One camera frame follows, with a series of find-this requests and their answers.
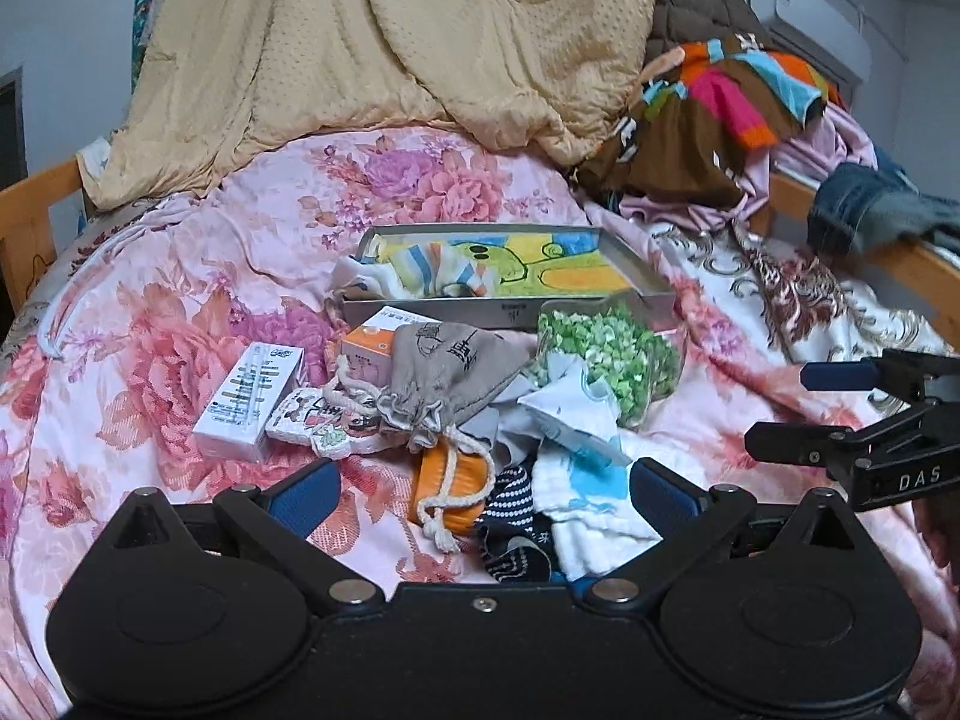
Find cartoon tissue packet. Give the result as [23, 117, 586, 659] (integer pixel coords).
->
[266, 388, 391, 458]

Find white box green print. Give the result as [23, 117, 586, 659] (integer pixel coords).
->
[193, 343, 305, 464]

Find navy striped sock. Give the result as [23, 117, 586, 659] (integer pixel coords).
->
[476, 465, 560, 582]

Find light grey cloth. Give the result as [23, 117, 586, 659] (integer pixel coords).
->
[450, 382, 542, 466]

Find grey tray box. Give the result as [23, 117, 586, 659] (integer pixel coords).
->
[341, 223, 676, 331]

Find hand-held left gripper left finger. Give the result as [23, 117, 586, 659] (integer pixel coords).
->
[96, 459, 385, 612]

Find glass jar green paper stars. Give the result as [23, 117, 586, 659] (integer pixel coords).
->
[534, 298, 685, 428]

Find orange white box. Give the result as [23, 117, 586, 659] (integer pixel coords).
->
[339, 306, 451, 398]

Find grey drawstring pouch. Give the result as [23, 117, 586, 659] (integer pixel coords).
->
[322, 322, 535, 554]

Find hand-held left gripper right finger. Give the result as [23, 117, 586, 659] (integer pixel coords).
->
[577, 457, 871, 612]

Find gold scroll patterned sheet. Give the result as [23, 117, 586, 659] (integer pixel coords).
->
[600, 202, 953, 391]

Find white teal plastic packet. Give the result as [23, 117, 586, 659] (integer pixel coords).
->
[517, 354, 638, 467]

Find dark door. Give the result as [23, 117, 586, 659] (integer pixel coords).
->
[0, 67, 27, 188]

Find wooden bed rail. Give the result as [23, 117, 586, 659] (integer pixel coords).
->
[750, 172, 960, 350]

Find white air conditioner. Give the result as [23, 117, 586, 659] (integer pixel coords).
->
[750, 0, 875, 80]

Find teal patterned cloth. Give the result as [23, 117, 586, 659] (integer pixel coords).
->
[131, 0, 170, 83]

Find white towel blue print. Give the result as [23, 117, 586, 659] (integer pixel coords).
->
[529, 450, 665, 582]

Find blue jeans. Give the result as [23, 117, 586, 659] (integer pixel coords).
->
[806, 161, 960, 256]

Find pale pink cloth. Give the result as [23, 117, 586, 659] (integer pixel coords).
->
[615, 101, 878, 241]

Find colourful striped garment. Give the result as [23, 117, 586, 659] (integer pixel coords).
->
[577, 34, 845, 215]

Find brown quilted blanket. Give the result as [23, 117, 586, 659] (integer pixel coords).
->
[645, 0, 773, 83]

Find pink floral bedsheet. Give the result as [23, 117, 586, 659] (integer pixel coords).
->
[0, 127, 960, 720]

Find yellow cartoon cloth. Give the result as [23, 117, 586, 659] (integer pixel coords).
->
[375, 231, 623, 299]

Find beige quilt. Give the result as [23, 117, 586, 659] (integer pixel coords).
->
[79, 0, 659, 215]

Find orange round container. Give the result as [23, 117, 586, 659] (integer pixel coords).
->
[411, 442, 496, 533]

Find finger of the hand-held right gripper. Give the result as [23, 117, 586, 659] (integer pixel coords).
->
[745, 401, 938, 475]
[800, 349, 960, 404]

